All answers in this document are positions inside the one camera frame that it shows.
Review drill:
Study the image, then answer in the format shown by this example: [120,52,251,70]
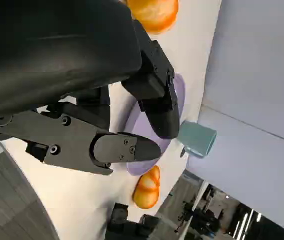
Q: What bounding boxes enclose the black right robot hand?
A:
[106,202,168,240]

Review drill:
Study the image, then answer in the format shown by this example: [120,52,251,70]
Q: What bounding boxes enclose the lilac plate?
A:
[125,73,186,177]

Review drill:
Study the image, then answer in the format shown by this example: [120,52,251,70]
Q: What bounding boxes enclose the orange white toy bread roll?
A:
[125,0,179,35]
[132,165,161,209]

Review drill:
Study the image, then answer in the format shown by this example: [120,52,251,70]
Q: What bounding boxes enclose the pale green mug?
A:
[178,120,218,159]

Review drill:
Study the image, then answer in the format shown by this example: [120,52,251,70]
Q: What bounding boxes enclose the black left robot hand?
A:
[0,0,182,177]

